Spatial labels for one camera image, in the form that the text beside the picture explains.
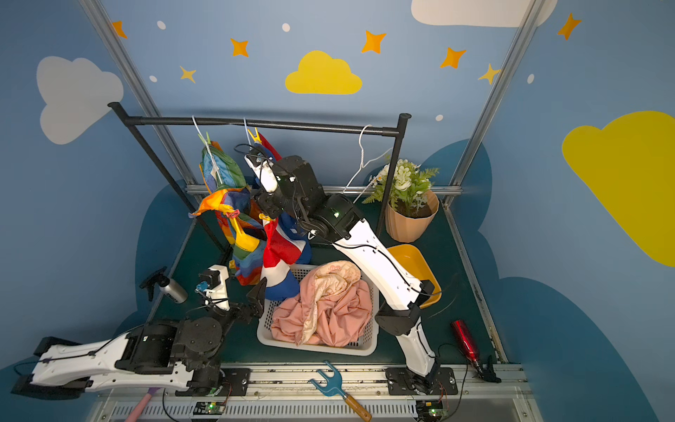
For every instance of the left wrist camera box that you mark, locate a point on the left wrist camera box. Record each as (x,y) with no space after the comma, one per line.
(213,287)

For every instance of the beige faceted flower pot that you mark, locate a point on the beige faceted flower pot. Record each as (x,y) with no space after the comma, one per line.
(404,229)

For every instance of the purple silicone spatula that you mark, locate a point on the purple silicone spatula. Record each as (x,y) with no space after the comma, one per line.
(137,412)

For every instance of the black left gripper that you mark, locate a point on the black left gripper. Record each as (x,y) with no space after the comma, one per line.
(253,304)

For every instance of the artificial white flowers plant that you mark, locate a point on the artificial white flowers plant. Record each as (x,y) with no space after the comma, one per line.
(409,186)

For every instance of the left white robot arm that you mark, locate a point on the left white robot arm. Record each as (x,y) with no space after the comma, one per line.
(180,355)

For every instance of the blue red white jacket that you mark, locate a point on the blue red white jacket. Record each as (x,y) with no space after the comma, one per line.
(285,246)

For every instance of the white hanger rainbow jacket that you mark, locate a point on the white hanger rainbow jacket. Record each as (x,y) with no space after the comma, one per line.
(215,170)

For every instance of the blue garden fork tool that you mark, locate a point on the blue garden fork tool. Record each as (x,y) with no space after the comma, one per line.
(333,388)

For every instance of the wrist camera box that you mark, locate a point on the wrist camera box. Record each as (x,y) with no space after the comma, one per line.
(261,165)
(213,287)

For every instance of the yellow clothespin top blue jacket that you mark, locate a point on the yellow clothespin top blue jacket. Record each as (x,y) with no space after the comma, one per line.
(254,135)

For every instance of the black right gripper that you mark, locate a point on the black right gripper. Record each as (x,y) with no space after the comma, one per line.
(270,198)

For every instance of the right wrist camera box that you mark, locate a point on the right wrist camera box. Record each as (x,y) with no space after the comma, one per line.
(261,165)

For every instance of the green clothespin rainbow jacket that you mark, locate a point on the green clothespin rainbow jacket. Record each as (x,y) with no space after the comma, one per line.
(205,140)

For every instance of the yellow plastic tray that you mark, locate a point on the yellow plastic tray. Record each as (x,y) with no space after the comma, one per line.
(413,261)

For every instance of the rainbow striped jacket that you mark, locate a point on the rainbow striped jacket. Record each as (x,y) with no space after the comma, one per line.
(229,196)

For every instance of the black clothes rack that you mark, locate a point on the black clothes rack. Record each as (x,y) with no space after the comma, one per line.
(263,124)

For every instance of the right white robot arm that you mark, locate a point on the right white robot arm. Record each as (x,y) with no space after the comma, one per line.
(290,186)

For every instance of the pink kids jacket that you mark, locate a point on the pink kids jacket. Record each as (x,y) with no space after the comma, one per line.
(332,309)

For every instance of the white plastic laundry basket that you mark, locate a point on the white plastic laundry basket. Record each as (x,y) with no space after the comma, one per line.
(364,346)

